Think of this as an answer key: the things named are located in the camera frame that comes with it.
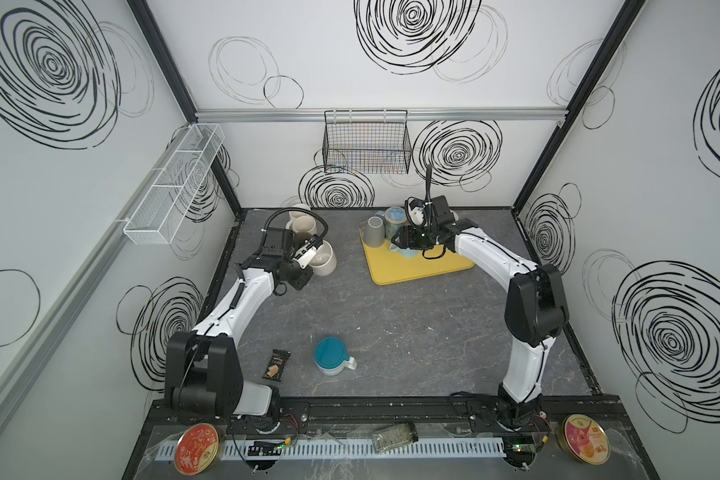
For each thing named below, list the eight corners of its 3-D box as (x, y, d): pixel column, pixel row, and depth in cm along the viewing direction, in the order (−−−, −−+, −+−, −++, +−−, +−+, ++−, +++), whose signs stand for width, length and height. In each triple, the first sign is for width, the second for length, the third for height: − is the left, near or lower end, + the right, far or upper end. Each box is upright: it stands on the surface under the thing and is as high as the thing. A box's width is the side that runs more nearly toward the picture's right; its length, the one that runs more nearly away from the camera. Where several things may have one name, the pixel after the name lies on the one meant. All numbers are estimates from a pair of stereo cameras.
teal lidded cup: (316, 376, 82) (312, 367, 76) (319, 347, 87) (316, 336, 81) (356, 376, 82) (355, 367, 76) (356, 347, 87) (356, 336, 81)
